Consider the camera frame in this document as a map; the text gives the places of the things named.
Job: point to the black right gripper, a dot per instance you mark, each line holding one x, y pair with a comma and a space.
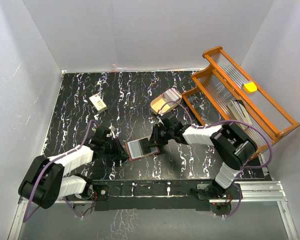
155, 139

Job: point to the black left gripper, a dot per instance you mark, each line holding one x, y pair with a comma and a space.
119, 152

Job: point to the orange leather card holder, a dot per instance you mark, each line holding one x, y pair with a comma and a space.
133, 150

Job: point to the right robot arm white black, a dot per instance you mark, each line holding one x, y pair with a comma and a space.
230, 141

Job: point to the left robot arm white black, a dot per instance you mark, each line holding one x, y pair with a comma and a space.
49, 178

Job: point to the beige oval plastic tray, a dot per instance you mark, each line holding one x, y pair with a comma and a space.
160, 104

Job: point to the white staples box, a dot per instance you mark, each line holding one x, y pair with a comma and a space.
98, 103

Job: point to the orange wooden tiered rack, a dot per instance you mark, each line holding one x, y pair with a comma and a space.
237, 96

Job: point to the large grey black stapler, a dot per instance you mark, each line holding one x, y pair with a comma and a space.
239, 111

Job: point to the yellow sticky note block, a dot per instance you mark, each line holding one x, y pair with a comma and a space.
250, 87

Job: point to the black base rail with mounts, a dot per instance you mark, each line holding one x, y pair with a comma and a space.
197, 194

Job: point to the aluminium frame profile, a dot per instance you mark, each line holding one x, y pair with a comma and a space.
261, 214

